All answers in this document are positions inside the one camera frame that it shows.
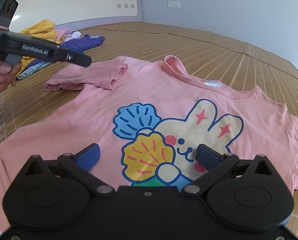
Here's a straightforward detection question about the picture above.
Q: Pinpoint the white garment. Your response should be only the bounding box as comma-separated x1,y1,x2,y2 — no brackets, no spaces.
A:
64,31,82,42

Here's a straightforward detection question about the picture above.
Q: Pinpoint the bamboo bed mat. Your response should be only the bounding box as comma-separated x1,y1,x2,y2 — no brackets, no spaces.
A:
0,21,298,233

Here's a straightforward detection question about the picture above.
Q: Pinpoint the light blue knit garment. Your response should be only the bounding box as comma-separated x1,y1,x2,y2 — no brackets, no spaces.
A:
17,35,99,80

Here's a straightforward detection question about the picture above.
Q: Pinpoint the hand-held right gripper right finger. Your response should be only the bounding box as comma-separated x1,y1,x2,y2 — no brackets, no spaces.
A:
181,144,275,196

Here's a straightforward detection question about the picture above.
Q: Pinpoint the yellow striped shirt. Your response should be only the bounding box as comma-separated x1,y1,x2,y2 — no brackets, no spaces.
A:
17,19,64,80

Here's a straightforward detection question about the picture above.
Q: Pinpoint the pale pink garment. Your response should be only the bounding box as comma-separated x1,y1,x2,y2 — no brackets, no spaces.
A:
55,28,70,40

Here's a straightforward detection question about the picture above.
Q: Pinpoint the purple knit sweater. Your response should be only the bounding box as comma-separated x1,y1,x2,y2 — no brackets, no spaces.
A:
31,34,106,67

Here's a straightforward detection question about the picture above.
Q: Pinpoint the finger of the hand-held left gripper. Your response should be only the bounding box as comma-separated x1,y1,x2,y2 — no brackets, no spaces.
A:
59,44,92,67

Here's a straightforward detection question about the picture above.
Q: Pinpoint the pink cartoon print shirt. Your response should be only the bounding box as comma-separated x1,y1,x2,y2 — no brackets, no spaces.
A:
0,55,298,233

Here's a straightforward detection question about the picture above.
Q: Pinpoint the person's left hand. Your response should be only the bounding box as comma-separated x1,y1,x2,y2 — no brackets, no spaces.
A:
0,55,23,94

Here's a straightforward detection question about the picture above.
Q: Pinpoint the cream bed headboard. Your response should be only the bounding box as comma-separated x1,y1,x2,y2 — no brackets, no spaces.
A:
10,0,143,34

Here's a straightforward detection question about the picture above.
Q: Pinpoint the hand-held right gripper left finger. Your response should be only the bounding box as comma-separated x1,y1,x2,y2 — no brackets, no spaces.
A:
24,143,116,196

